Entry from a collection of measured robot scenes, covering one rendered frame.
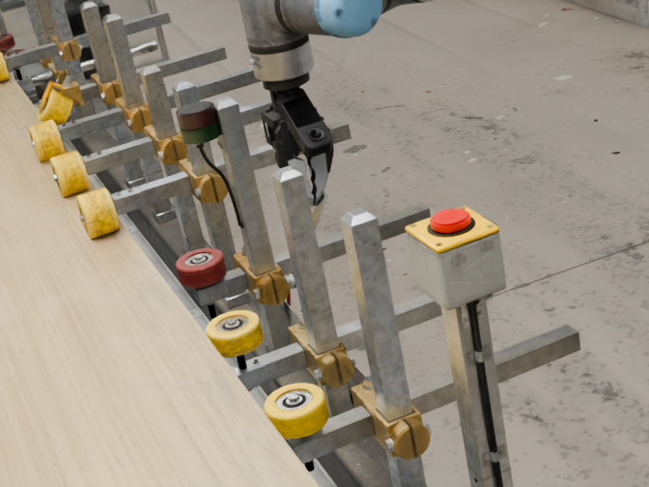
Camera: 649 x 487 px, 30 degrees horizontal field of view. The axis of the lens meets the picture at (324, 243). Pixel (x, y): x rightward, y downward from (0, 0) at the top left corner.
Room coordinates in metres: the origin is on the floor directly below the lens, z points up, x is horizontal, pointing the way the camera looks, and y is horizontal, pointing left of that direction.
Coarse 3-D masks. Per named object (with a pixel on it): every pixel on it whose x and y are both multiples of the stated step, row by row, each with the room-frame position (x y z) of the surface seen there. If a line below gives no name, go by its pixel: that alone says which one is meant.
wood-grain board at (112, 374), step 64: (0, 128) 2.79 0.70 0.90; (0, 192) 2.34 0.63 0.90; (0, 256) 2.01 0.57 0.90; (64, 256) 1.95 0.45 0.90; (128, 256) 1.89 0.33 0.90; (0, 320) 1.75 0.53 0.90; (64, 320) 1.70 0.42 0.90; (128, 320) 1.65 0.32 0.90; (192, 320) 1.61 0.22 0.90; (0, 384) 1.54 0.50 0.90; (64, 384) 1.50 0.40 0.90; (128, 384) 1.46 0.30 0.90; (192, 384) 1.43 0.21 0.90; (0, 448) 1.36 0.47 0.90; (64, 448) 1.33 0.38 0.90; (128, 448) 1.30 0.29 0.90; (192, 448) 1.27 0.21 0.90; (256, 448) 1.24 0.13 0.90
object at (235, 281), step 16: (416, 208) 1.93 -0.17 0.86; (384, 224) 1.90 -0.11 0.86; (400, 224) 1.90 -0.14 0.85; (320, 240) 1.88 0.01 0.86; (336, 240) 1.87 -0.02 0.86; (384, 240) 1.89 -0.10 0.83; (288, 256) 1.85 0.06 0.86; (336, 256) 1.87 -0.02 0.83; (240, 272) 1.82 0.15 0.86; (288, 272) 1.84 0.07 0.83; (192, 288) 1.82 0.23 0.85; (208, 288) 1.79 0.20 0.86; (224, 288) 1.80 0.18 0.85; (240, 288) 1.81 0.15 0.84; (208, 304) 1.80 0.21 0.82
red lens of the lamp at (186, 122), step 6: (210, 108) 1.77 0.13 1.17; (198, 114) 1.76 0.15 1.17; (204, 114) 1.76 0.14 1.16; (210, 114) 1.77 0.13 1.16; (180, 120) 1.77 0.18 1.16; (186, 120) 1.76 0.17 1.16; (192, 120) 1.76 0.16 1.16; (198, 120) 1.76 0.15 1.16; (204, 120) 1.76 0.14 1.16; (210, 120) 1.76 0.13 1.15; (180, 126) 1.77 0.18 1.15; (186, 126) 1.76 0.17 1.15; (192, 126) 1.76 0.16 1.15; (198, 126) 1.76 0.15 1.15; (204, 126) 1.76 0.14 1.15
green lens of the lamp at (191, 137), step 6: (216, 120) 1.78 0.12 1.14; (210, 126) 1.76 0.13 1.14; (216, 126) 1.77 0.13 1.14; (186, 132) 1.76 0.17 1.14; (192, 132) 1.76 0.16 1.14; (198, 132) 1.76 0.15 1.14; (204, 132) 1.76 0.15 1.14; (210, 132) 1.76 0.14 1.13; (216, 132) 1.77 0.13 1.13; (186, 138) 1.76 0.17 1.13; (192, 138) 1.76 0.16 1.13; (198, 138) 1.76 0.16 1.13; (204, 138) 1.76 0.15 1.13; (210, 138) 1.76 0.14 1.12; (192, 144) 1.76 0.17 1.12
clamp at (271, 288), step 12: (240, 252) 1.88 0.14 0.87; (240, 264) 1.83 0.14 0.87; (276, 264) 1.81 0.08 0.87; (252, 276) 1.78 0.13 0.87; (264, 276) 1.77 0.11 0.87; (276, 276) 1.76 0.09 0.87; (252, 288) 1.79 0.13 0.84; (264, 288) 1.75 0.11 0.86; (276, 288) 1.76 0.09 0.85; (288, 288) 1.76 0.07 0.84; (264, 300) 1.75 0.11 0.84; (276, 300) 1.76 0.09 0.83
